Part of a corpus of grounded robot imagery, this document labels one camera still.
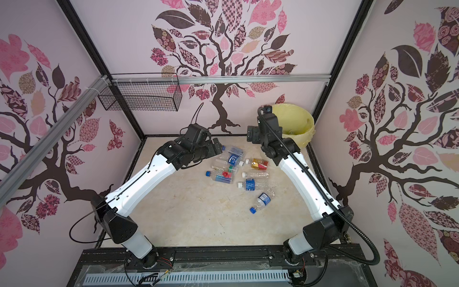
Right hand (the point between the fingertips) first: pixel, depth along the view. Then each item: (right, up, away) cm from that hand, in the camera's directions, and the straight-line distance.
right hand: (262, 127), depth 75 cm
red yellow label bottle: (+2, -18, +25) cm, 31 cm away
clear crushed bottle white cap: (+3, -24, +25) cm, 34 cm away
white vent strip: (-32, -61, -5) cm, 69 cm away
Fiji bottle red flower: (-19, -24, +20) cm, 37 cm away
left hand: (-21, -10, +1) cm, 23 cm away
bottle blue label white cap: (-3, -28, +15) cm, 32 cm away
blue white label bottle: (-12, -14, +26) cm, 32 cm away
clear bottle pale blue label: (-11, -11, +31) cm, 34 cm away
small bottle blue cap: (+3, -34, +11) cm, 36 cm away
